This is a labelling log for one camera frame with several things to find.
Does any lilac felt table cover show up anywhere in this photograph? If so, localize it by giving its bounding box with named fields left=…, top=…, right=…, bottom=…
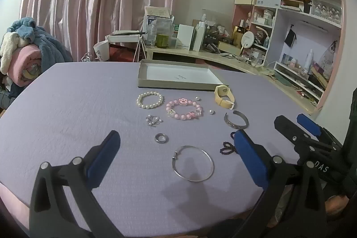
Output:
left=0, top=61, right=318, bottom=237

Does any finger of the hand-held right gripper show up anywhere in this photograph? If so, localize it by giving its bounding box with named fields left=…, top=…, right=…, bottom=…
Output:
left=274, top=115, right=313, bottom=155
left=297, top=114, right=342, bottom=151

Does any black hairbrush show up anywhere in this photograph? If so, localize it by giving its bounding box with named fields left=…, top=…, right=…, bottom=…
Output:
left=112, top=31, right=147, bottom=37

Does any dark bead bracelet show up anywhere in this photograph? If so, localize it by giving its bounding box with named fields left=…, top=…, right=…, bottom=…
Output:
left=219, top=130, right=238, bottom=155

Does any clear plastic bottle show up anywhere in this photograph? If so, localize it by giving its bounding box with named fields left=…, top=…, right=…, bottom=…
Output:
left=146, top=23, right=158, bottom=47

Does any round white mirror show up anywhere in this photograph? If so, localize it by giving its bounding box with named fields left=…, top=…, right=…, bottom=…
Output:
left=241, top=31, right=255, bottom=56

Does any beige curved desk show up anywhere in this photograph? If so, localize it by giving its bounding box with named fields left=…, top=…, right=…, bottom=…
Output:
left=145, top=46, right=319, bottom=114

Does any white paper bag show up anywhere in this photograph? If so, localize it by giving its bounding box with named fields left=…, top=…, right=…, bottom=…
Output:
left=133, top=37, right=147, bottom=63

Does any cream wrist band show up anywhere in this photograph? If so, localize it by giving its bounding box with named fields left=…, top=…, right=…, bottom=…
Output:
left=214, top=85, right=235, bottom=110

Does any white and blue carton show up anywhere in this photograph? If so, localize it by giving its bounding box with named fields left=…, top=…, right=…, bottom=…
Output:
left=143, top=6, right=175, bottom=47

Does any pink folded blanket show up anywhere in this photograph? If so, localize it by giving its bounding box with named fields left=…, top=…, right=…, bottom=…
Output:
left=10, top=46, right=42, bottom=86

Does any pink bead paw bracelet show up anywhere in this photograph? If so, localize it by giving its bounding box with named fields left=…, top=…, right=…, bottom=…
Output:
left=166, top=98, right=204, bottom=121

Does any framed group photo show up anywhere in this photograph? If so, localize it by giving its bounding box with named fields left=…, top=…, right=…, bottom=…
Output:
left=310, top=0, right=342, bottom=24

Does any blue fluffy robe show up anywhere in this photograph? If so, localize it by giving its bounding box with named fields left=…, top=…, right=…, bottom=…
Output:
left=7, top=18, right=73, bottom=63

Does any silver cuff bangle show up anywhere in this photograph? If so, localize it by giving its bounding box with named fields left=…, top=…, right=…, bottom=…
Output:
left=224, top=110, right=249, bottom=130

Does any white cup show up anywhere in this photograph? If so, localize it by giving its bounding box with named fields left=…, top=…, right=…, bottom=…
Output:
left=93, top=41, right=110, bottom=62

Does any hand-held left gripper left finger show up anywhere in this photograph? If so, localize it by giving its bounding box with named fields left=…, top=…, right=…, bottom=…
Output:
left=29, top=130, right=125, bottom=238

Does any white product box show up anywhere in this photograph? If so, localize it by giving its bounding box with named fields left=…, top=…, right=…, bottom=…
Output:
left=175, top=24, right=195, bottom=51

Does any white pearl bracelet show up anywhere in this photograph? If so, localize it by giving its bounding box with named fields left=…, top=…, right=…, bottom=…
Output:
left=136, top=91, right=164, bottom=109

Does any white storage cart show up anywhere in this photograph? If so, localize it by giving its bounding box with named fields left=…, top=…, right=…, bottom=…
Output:
left=105, top=30, right=146, bottom=47

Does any pink bookshelf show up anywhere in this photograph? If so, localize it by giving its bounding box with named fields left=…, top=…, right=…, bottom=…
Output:
left=232, top=0, right=347, bottom=116

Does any green glass jar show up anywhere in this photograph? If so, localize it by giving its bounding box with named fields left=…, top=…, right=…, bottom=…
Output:
left=156, top=33, right=170, bottom=48

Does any shallow cardboard box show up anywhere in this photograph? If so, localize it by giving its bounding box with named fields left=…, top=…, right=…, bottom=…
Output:
left=137, top=60, right=229, bottom=92

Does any cream fluffy blanket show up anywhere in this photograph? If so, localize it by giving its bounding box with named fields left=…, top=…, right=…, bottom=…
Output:
left=0, top=32, right=22, bottom=75

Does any thin silver bangle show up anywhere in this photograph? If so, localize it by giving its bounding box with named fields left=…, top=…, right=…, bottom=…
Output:
left=172, top=145, right=215, bottom=182

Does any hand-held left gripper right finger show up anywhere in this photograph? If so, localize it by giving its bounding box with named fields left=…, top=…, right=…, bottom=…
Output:
left=234, top=130, right=327, bottom=238

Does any black drawstring pouch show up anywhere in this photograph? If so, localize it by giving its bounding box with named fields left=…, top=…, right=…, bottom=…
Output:
left=284, top=28, right=297, bottom=48

